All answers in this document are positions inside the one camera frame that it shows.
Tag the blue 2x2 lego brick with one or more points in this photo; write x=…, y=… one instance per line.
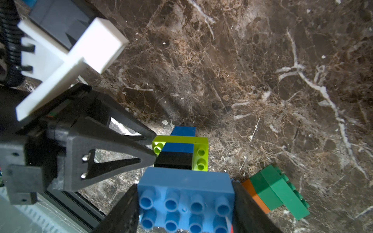
x=184, y=131
x=178, y=147

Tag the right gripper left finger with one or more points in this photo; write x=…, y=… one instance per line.
x=124, y=217

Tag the light blue 2x4 lego brick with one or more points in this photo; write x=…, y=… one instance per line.
x=197, y=201

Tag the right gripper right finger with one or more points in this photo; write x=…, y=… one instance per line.
x=248, y=216

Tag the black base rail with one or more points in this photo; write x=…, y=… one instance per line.
x=54, y=212

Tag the black 2x2 lego brick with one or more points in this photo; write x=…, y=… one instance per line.
x=174, y=160

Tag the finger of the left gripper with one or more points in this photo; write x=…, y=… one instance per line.
x=99, y=110

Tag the orange 2x2 lego brick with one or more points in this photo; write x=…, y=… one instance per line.
x=248, y=186

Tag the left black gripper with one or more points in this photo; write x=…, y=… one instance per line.
x=94, y=152

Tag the green 2x2 lego brick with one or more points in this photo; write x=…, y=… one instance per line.
x=265, y=192

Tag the lime green 2x4 lego brick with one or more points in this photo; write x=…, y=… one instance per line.
x=200, y=153

